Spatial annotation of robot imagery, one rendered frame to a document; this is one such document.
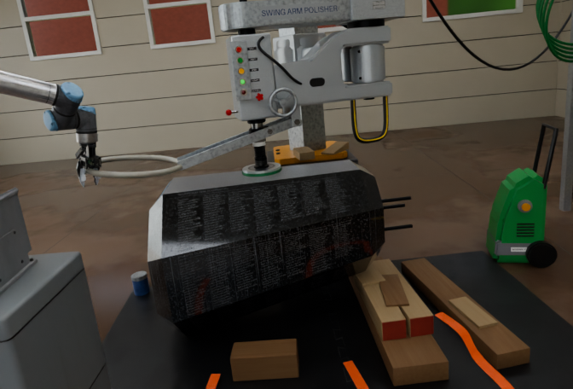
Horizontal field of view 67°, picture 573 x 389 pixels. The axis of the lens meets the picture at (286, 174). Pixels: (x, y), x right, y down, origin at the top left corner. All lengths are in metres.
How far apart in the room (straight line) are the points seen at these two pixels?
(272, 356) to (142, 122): 7.03
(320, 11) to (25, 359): 1.87
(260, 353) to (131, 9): 7.33
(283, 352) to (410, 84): 6.85
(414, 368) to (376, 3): 1.74
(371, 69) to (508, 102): 6.76
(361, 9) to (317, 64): 0.35
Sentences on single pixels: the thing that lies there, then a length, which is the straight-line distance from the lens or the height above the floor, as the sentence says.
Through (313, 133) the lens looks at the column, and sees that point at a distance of 2.97.
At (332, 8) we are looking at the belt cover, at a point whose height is 1.63.
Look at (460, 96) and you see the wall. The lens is 8.68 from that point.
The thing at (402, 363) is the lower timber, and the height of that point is 0.11.
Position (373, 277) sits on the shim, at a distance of 2.44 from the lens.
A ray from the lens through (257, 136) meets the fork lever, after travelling 2.28.
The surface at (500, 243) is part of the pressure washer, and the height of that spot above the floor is 0.15.
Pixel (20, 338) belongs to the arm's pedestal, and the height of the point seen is 0.77.
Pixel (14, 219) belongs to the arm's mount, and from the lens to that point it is 1.50.
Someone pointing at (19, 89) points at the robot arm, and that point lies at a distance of 1.96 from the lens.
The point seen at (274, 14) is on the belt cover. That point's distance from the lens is 2.24.
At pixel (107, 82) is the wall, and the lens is 8.81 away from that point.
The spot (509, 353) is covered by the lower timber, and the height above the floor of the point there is 0.09.
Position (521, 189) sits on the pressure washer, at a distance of 3.00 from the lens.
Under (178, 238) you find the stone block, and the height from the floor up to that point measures 0.64.
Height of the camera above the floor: 1.38
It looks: 14 degrees down
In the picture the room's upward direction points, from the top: 6 degrees counter-clockwise
